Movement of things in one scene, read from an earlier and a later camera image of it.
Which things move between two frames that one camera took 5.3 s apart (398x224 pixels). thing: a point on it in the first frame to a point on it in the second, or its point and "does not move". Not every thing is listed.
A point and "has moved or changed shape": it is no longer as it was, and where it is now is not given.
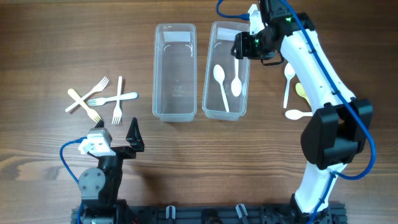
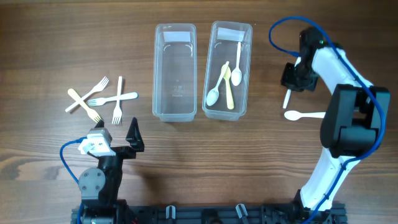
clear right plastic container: (220, 42) does not move
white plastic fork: (97, 88) does not move
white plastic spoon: (236, 83) has moved or changed shape
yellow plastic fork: (91, 112) does not move
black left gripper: (134, 137) does not move
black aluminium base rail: (140, 213) does not move
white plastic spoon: (295, 114) does not move
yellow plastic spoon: (300, 90) to (226, 76)
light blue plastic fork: (102, 101) does not move
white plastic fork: (118, 112) does not move
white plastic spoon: (219, 74) to (213, 94)
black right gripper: (241, 45) to (287, 81)
